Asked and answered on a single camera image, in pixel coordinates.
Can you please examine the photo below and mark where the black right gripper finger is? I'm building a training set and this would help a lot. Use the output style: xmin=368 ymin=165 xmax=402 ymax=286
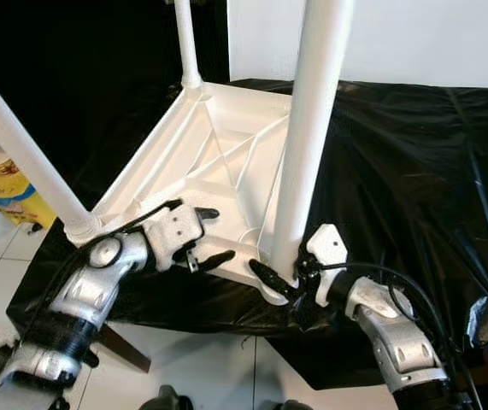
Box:
xmin=248 ymin=259 xmax=299 ymax=300

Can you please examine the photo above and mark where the dark grey robot leg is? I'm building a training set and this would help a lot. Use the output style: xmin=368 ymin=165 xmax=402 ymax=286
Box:
xmin=278 ymin=398 xmax=317 ymax=410
xmin=141 ymin=384 xmax=197 ymax=410

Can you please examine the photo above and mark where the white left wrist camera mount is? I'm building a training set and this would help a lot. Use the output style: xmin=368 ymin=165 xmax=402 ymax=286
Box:
xmin=143 ymin=203 xmax=206 ymax=272

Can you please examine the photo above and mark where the dark grey robot right leg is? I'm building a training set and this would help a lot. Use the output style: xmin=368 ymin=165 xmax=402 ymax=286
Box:
xmin=278 ymin=398 xmax=317 ymax=410

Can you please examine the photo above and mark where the dark grey robot left leg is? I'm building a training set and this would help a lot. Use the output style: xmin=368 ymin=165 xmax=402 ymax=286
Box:
xmin=141 ymin=384 xmax=197 ymax=410

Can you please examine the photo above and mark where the black door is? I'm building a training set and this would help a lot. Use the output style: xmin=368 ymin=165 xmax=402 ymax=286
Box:
xmin=0 ymin=0 xmax=227 ymax=210

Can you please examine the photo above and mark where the black plastic table cover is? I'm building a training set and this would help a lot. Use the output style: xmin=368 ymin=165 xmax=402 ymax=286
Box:
xmin=4 ymin=79 xmax=488 ymax=390

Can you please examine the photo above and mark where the white plastic children table top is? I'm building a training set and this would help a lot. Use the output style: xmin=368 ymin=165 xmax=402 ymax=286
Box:
xmin=68 ymin=79 xmax=304 ymax=307

